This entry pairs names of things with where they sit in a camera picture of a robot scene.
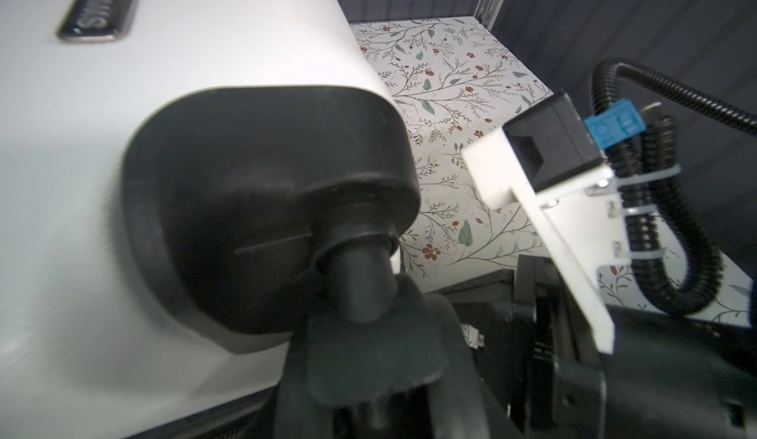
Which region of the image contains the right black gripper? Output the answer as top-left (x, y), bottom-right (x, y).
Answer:
top-left (449, 256), bottom-right (756, 438)

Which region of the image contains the white hard-shell suitcase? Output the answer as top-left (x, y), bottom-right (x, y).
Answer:
top-left (0, 0), bottom-right (492, 439)

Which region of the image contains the floral table mat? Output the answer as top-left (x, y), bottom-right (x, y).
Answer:
top-left (348, 15), bottom-right (757, 328)

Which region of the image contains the right black corrugated cable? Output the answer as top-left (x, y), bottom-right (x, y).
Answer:
top-left (590, 56), bottom-right (757, 317)

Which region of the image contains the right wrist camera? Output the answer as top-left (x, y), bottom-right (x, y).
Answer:
top-left (462, 92), bottom-right (631, 354)

